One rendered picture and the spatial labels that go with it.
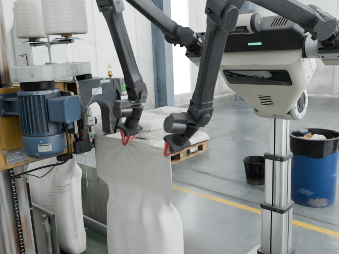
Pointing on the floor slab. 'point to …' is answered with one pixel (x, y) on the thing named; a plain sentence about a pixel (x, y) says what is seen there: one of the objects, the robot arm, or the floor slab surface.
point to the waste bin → (314, 167)
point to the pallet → (203, 146)
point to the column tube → (8, 223)
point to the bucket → (255, 170)
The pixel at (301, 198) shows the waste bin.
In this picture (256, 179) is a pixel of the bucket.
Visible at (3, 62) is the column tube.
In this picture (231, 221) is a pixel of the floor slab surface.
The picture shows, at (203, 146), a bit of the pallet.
